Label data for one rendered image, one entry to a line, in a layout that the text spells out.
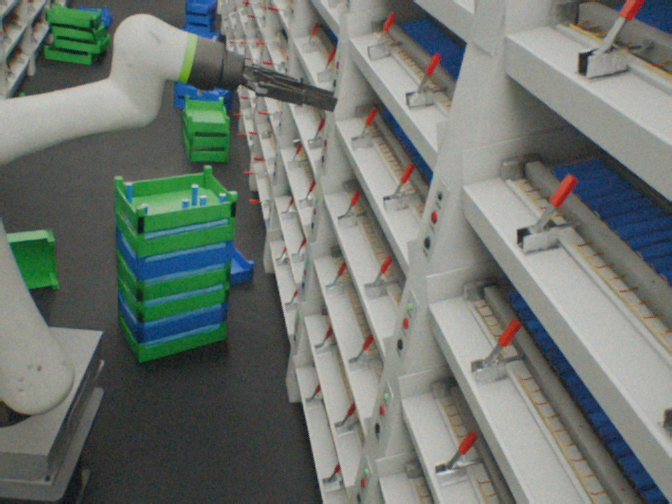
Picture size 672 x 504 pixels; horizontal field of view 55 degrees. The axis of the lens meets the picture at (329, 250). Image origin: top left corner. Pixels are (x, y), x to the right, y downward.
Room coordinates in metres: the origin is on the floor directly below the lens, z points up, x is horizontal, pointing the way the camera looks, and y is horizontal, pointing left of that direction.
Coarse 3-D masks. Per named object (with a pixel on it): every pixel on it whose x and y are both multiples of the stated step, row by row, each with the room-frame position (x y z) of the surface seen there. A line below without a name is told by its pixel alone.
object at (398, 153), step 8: (368, 112) 1.44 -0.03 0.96; (376, 120) 1.38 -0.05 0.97; (368, 128) 1.37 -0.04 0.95; (376, 128) 1.38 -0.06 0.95; (384, 128) 1.33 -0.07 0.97; (384, 136) 1.31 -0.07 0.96; (392, 136) 1.29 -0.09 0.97; (384, 144) 1.29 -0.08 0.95; (392, 144) 1.25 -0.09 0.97; (392, 152) 1.25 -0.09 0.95; (400, 152) 1.22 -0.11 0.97; (392, 160) 1.21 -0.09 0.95; (400, 160) 1.19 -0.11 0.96; (408, 160) 1.18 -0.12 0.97; (392, 168) 1.18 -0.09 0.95; (400, 168) 1.17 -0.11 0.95; (416, 168) 1.14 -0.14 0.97; (416, 176) 1.11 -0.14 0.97; (408, 184) 1.11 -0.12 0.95; (416, 184) 1.09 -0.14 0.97; (424, 184) 1.08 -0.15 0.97; (424, 192) 1.05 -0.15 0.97; (424, 200) 1.04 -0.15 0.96; (416, 208) 1.03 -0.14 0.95
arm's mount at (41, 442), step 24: (72, 336) 1.16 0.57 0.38; (96, 336) 1.18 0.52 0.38; (72, 360) 1.09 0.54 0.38; (96, 360) 1.15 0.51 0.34; (72, 408) 0.97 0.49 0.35; (0, 432) 0.86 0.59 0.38; (24, 432) 0.87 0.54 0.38; (48, 432) 0.88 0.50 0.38; (72, 432) 0.96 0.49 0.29; (0, 456) 0.82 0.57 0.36; (24, 456) 0.82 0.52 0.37; (48, 456) 0.83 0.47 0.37; (0, 480) 0.82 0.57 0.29; (24, 480) 0.82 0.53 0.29; (48, 480) 0.83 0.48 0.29
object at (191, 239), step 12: (120, 216) 1.63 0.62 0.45; (120, 228) 1.63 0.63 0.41; (216, 228) 1.65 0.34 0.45; (228, 228) 1.68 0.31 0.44; (132, 240) 1.54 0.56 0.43; (144, 240) 1.52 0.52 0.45; (156, 240) 1.54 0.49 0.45; (168, 240) 1.56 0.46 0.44; (180, 240) 1.59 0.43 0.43; (192, 240) 1.61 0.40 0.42; (204, 240) 1.63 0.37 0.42; (216, 240) 1.66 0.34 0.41; (228, 240) 1.68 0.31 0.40; (144, 252) 1.52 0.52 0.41; (156, 252) 1.54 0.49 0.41
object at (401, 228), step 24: (360, 96) 1.46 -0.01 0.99; (336, 120) 1.45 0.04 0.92; (360, 168) 1.21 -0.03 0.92; (384, 168) 1.20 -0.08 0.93; (384, 192) 1.11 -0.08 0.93; (408, 192) 1.10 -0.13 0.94; (384, 216) 1.03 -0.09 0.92; (408, 216) 1.02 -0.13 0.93; (408, 240) 0.87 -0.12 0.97; (408, 264) 0.88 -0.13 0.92
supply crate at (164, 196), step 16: (176, 176) 1.78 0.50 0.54; (192, 176) 1.81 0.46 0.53; (208, 176) 1.83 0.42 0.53; (144, 192) 1.72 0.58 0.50; (160, 192) 1.75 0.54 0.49; (176, 192) 1.77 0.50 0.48; (208, 192) 1.81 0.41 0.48; (224, 192) 1.75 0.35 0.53; (128, 208) 1.57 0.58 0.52; (144, 208) 1.52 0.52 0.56; (160, 208) 1.66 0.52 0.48; (176, 208) 1.68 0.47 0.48; (192, 208) 1.61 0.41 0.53; (208, 208) 1.64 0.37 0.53; (224, 208) 1.67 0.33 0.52; (144, 224) 1.52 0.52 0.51; (160, 224) 1.55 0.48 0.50; (176, 224) 1.58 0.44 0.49; (192, 224) 1.61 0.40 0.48
